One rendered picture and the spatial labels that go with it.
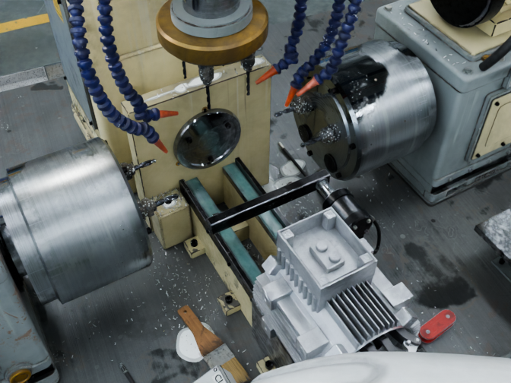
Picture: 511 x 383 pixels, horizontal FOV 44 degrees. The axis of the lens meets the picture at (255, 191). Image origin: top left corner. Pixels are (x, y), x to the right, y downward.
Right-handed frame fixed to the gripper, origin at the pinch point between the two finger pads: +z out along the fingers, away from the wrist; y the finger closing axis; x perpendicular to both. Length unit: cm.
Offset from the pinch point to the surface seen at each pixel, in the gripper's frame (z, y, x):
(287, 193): 23.0, -5.8, 7.3
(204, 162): 42.9, 1.6, 16.8
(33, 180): 36, 35, -5
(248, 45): 33.7, -1.6, -21.2
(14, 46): 237, 13, 139
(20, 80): 160, 22, 90
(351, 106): 28.8, -21.6, -3.3
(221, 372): -3.9, 21.8, -1.2
